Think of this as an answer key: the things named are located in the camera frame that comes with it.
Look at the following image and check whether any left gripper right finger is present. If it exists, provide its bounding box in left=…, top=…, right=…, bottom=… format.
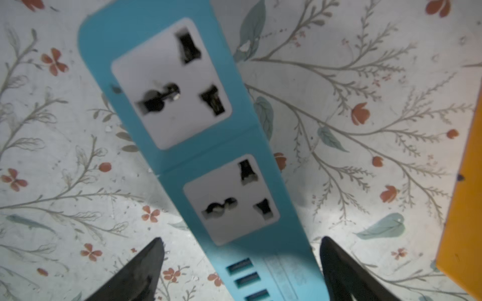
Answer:
left=320, top=237, right=399, bottom=300

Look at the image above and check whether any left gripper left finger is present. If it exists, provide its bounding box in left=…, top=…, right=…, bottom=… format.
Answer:
left=87, top=237, right=164, bottom=301

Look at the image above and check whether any blue power strip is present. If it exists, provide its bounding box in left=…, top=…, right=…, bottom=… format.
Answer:
left=78, top=1, right=329, bottom=300

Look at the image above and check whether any orange power strip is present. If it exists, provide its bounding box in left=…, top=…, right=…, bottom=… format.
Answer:
left=436, top=95, right=481, bottom=300

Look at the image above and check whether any floral table mat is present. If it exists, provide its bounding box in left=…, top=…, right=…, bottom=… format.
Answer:
left=1, top=1, right=481, bottom=300

